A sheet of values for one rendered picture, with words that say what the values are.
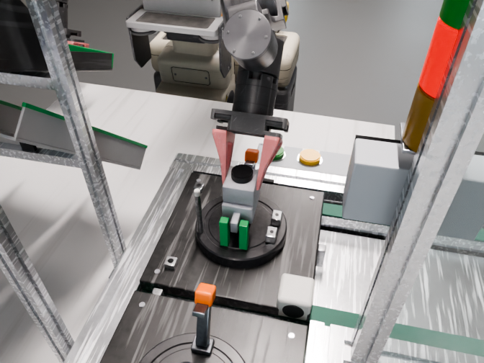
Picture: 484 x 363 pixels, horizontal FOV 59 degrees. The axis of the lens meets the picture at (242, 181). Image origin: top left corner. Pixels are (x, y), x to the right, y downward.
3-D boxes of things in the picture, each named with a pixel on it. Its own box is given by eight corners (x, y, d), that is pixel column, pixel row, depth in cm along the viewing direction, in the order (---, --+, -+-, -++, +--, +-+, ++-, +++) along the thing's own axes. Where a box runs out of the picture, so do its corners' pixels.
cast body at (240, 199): (232, 188, 65) (231, 153, 60) (260, 193, 64) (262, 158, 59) (218, 230, 59) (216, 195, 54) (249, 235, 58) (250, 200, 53)
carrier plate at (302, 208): (191, 179, 78) (191, 171, 77) (323, 199, 74) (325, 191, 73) (140, 288, 61) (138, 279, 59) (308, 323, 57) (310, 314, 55)
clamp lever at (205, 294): (196, 335, 50) (199, 281, 48) (212, 338, 50) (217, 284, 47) (186, 356, 47) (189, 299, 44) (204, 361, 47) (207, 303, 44)
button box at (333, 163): (258, 164, 89) (258, 140, 85) (360, 178, 86) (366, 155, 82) (251, 186, 84) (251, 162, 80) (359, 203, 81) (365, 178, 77)
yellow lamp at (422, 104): (400, 121, 37) (415, 70, 34) (460, 128, 36) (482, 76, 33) (403, 155, 34) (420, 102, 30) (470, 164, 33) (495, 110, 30)
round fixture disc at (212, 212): (210, 194, 72) (209, 186, 71) (292, 207, 70) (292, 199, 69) (184, 258, 62) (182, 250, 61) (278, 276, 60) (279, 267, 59)
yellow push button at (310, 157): (299, 155, 83) (300, 147, 82) (320, 158, 83) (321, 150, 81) (297, 168, 80) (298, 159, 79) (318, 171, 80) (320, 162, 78)
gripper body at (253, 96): (285, 132, 54) (294, 75, 54) (208, 122, 56) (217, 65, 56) (287, 136, 61) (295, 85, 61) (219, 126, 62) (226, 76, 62)
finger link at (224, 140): (256, 191, 55) (267, 119, 55) (203, 183, 56) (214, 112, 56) (261, 189, 62) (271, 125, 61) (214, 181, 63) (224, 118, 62)
